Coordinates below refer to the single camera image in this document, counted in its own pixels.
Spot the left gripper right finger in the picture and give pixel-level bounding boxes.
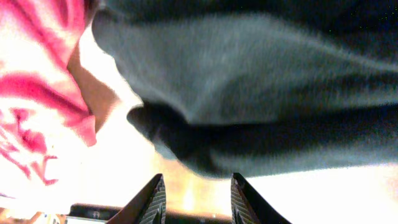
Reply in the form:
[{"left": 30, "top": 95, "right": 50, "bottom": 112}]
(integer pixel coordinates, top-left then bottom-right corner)
[{"left": 231, "top": 173, "right": 291, "bottom": 224}]

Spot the black Nike t-shirt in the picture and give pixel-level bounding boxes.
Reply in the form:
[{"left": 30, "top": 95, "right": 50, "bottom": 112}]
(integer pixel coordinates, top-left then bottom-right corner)
[{"left": 91, "top": 0, "right": 397, "bottom": 177}]

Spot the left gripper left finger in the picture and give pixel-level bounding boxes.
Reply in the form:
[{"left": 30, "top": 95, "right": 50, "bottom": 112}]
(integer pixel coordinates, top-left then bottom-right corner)
[{"left": 106, "top": 174, "right": 166, "bottom": 224}]

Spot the red printed t-shirt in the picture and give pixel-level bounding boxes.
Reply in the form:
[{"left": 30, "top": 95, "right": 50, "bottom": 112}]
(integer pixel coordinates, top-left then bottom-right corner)
[{"left": 1, "top": 0, "right": 96, "bottom": 213}]

